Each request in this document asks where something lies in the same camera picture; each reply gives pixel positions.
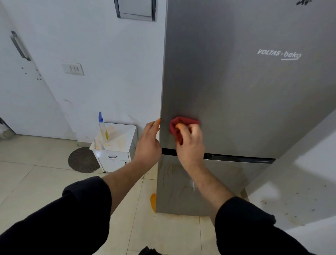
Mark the small white marble table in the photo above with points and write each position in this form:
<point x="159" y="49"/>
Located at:
<point x="118" y="142"/>

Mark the silver refrigerator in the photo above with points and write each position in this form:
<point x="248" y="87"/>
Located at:
<point x="236" y="105"/>

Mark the spray bottle blue nozzle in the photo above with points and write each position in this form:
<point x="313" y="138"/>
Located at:
<point x="103" y="128"/>

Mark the white wall switch plate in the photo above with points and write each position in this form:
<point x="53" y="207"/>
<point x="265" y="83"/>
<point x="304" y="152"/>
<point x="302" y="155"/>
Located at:
<point x="73" y="69"/>

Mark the white door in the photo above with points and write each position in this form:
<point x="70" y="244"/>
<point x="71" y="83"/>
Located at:
<point x="26" y="99"/>

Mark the red cloth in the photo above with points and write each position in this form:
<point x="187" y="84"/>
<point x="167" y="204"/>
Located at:
<point x="181" y="121"/>

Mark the grey electrical panel box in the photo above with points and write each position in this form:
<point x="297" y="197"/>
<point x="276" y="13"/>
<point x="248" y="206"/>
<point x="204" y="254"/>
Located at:
<point x="136" y="9"/>

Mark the torn black sticker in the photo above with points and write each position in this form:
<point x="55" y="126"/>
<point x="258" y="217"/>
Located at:
<point x="304" y="2"/>

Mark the person's left forearm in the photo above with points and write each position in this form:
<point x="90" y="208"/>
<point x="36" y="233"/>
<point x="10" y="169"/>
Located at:
<point x="65" y="218"/>

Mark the round dark woven mat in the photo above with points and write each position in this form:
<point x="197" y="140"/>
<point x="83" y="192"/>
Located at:
<point x="82" y="160"/>

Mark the person's left hand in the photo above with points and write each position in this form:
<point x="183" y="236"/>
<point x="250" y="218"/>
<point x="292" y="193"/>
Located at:
<point x="147" y="149"/>

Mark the person's right forearm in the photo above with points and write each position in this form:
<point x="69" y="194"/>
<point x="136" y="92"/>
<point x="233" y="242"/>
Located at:
<point x="249" y="223"/>

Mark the person's right hand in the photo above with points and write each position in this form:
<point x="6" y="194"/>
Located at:
<point x="190" y="152"/>

